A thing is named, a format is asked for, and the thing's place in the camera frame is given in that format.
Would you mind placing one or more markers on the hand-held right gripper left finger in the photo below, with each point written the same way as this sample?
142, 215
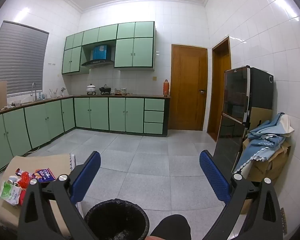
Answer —
86, 177

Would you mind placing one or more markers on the cardboard box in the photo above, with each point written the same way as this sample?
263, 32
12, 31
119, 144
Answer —
265, 167

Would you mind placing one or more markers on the grey window blind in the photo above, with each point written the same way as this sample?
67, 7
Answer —
17, 60

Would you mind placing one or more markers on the green wet wipe packet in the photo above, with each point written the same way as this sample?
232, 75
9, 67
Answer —
8, 192

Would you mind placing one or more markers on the green base cabinets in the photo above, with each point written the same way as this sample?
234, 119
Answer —
100, 113

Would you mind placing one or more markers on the black refrigerator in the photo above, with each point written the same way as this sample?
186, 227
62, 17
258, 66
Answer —
236, 100

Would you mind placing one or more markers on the chrome faucet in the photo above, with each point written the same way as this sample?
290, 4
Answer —
34, 90

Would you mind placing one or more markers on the black wok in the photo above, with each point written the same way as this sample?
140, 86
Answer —
105, 89

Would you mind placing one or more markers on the silver and red snack packet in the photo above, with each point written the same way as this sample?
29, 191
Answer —
19, 172

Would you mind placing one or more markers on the white cooking pot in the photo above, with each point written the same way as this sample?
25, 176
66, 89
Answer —
92, 89

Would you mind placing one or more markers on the white paper cup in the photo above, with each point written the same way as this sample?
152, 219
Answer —
12, 179

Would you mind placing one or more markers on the blue box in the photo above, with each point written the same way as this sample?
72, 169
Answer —
100, 52

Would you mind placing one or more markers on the red thermos flask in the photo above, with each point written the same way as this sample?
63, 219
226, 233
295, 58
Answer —
166, 88

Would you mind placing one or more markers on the utensil holder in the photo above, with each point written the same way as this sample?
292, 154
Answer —
53, 93

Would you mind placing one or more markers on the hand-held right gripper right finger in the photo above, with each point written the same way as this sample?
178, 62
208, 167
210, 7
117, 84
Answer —
212, 172

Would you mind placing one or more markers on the light blue scalloped cloth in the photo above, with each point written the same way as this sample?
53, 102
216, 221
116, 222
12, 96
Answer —
262, 135

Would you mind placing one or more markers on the green wall cabinets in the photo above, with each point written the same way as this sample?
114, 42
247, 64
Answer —
125, 52

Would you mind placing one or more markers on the beige tablecloth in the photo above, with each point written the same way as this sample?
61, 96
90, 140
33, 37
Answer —
47, 162

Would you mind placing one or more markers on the orange plastic mesh net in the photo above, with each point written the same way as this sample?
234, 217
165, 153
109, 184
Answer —
24, 180

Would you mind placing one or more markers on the blue snack packet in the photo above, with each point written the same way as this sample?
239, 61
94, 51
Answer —
45, 176

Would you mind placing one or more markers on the black trash bin with bag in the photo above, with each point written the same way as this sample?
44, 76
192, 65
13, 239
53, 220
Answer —
115, 220

